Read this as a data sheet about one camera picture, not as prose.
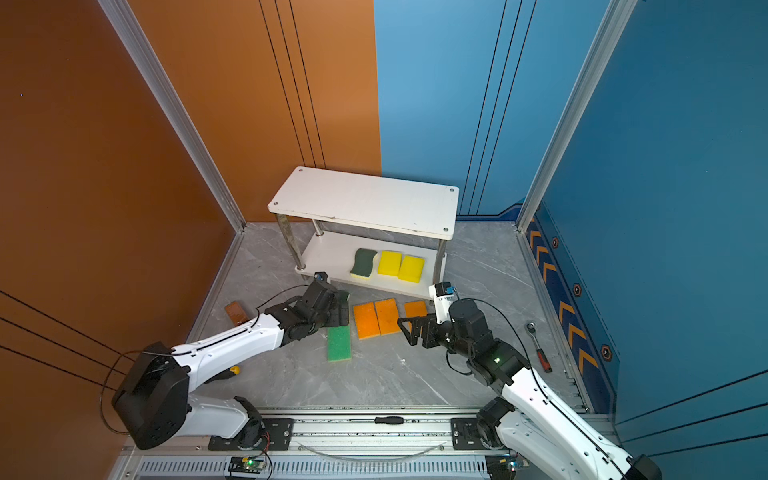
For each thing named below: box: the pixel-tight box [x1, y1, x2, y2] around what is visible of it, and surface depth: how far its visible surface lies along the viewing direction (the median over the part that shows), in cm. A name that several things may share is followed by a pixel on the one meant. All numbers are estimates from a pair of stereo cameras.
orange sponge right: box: [404, 301, 428, 318], surface depth 98 cm
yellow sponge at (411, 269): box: [398, 255, 425, 284], surface depth 99 cm
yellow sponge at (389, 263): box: [377, 250, 402, 276], surface depth 99 cm
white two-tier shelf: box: [268, 166, 459, 298], surface depth 85 cm
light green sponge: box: [327, 325, 352, 363], surface depth 89 cm
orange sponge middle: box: [375, 298, 401, 334], surface depth 96 cm
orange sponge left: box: [354, 302, 380, 340], surface depth 93 cm
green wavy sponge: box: [350, 248, 378, 280], surface depth 99 cm
